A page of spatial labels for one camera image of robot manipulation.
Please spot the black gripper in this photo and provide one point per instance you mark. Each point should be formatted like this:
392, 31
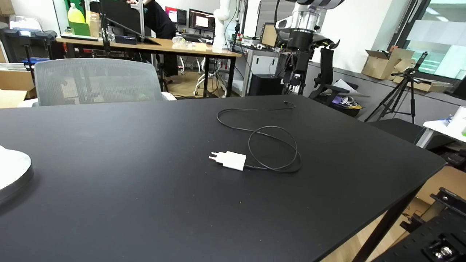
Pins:
301, 43

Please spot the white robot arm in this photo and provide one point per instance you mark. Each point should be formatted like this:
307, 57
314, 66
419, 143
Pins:
304, 17

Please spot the white cabinet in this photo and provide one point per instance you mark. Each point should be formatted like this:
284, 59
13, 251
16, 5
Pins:
252, 62

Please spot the black office chair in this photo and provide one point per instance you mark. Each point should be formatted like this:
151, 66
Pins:
326, 91

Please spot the open cardboard box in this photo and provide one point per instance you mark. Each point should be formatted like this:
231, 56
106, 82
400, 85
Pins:
381, 65

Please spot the computer monitor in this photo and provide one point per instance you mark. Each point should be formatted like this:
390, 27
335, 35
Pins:
201, 21

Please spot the wooden office desk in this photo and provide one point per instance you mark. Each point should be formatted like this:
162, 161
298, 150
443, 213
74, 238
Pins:
157, 46

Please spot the black metal rig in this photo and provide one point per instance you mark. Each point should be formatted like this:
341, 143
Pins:
437, 239

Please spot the grey mesh office chair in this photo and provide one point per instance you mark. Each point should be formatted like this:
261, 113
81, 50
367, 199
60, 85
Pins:
95, 81

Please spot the clear acrylic plate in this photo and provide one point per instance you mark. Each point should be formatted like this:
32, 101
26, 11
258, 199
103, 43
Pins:
13, 165

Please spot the black camera tripod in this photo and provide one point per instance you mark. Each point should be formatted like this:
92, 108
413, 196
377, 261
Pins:
390, 101

